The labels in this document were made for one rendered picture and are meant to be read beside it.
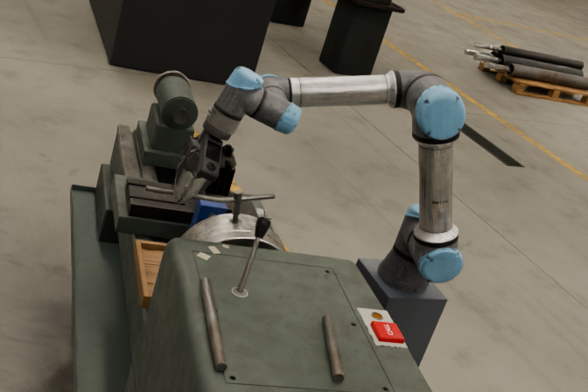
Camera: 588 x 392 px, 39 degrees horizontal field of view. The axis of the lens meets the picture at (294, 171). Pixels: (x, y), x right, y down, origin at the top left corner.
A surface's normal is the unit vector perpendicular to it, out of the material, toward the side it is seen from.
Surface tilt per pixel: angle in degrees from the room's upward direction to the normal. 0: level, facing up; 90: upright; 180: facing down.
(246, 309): 0
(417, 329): 90
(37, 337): 0
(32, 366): 0
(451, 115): 83
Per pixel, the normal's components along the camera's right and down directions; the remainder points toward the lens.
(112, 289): 0.29, -0.88
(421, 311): 0.36, 0.47
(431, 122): 0.14, 0.30
